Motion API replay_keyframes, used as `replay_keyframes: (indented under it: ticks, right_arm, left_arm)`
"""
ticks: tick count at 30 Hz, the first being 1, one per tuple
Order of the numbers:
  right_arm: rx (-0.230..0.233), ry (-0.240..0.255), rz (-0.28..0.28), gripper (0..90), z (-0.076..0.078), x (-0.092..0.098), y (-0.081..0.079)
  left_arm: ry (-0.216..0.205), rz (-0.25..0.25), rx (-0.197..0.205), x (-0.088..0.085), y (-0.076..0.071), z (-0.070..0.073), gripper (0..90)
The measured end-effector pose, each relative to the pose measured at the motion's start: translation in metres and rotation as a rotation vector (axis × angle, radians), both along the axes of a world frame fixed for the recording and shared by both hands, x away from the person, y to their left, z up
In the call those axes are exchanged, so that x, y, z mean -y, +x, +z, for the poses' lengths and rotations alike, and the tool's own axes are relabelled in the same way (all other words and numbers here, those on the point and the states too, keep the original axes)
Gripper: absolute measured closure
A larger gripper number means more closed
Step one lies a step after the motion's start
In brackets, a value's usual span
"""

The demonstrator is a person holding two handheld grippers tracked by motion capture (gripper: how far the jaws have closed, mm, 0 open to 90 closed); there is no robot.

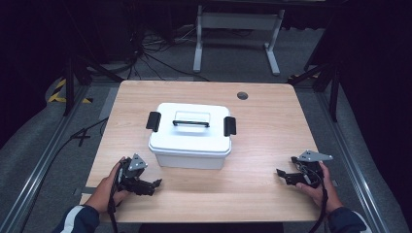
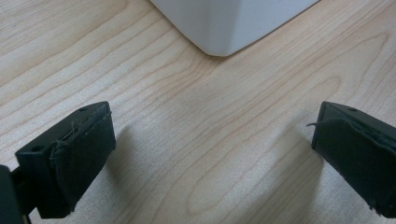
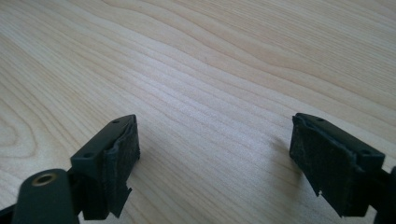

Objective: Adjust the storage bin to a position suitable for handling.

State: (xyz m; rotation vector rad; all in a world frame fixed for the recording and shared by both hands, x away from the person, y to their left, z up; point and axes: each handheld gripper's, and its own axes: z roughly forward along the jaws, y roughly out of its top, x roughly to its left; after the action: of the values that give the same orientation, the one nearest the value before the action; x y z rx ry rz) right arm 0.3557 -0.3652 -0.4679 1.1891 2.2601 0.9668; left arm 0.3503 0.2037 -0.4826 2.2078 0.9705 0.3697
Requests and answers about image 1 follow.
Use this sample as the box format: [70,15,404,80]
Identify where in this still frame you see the black tripod stand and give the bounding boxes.
[62,52,124,117]
[287,60,342,123]

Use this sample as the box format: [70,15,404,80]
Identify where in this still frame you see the black lid carry handle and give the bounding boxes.
[172,119,211,128]

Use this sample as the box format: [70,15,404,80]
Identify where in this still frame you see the black box latch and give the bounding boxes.
[223,116,237,138]
[145,111,162,133]

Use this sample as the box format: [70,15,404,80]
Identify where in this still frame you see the black floor cable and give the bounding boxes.
[18,116,110,233]

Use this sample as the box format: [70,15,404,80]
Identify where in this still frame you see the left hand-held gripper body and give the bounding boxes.
[116,153,154,195]

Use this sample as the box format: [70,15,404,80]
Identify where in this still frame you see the aluminium floor rail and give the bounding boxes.
[314,91,392,233]
[0,84,91,233]

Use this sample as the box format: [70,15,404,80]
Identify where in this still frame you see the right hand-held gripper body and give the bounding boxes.
[290,150,334,188]

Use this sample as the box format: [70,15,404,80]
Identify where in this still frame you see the person's dark trousers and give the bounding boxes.
[138,221,285,233]

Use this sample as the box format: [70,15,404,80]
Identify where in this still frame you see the bundle of black floor cables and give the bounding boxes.
[126,17,211,83]

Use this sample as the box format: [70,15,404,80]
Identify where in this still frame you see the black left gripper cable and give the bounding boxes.
[107,164,123,233]

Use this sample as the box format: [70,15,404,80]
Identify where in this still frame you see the person's right hand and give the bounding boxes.
[295,161,345,215]

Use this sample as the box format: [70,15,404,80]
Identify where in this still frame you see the white metal desk frame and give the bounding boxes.
[192,4,286,77]

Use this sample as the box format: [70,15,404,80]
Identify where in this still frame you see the white storage box lid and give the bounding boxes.
[148,102,233,159]

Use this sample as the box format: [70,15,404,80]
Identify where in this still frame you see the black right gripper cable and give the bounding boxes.
[307,163,329,233]

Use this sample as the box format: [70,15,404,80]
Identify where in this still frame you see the yellow black floor tape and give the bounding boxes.
[47,78,94,105]

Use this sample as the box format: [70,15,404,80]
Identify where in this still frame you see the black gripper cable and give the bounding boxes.
[307,163,329,233]
[107,164,123,233]

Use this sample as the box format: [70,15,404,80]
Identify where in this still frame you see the white plastic storage box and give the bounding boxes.
[154,151,228,171]

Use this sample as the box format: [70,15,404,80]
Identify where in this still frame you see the person's left hand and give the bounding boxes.
[85,156,131,215]

